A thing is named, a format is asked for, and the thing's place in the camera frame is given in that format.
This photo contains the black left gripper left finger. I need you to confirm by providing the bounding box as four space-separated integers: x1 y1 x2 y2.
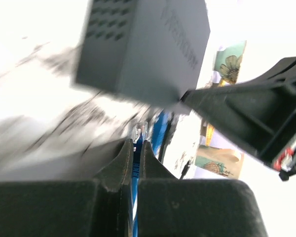
0 139 133 237

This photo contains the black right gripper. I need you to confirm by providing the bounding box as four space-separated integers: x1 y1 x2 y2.
182 57 296 181

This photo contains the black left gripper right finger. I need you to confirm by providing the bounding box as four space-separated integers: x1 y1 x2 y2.
138 142 267 237

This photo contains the blue ethernet cable long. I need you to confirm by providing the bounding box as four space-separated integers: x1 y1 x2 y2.
131 121 148 237

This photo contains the black network switch box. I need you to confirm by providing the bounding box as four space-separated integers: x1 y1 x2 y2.
74 0 210 114

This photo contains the floral ceramic mug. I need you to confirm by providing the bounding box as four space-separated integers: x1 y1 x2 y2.
194 145 244 179

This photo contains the green floral bowl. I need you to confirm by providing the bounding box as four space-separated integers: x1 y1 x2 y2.
212 40 247 86

